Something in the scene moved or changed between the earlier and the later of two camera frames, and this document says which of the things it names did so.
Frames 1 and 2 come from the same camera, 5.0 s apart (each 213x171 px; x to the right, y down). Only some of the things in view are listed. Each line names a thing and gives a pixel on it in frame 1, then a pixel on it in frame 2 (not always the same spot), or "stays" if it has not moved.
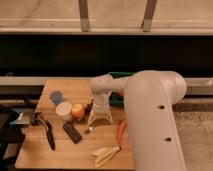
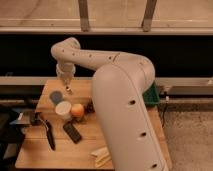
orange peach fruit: x=77 y=111 stays
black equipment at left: x=12 y=124 stays
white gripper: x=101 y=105 to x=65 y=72
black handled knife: x=49 y=131 stays
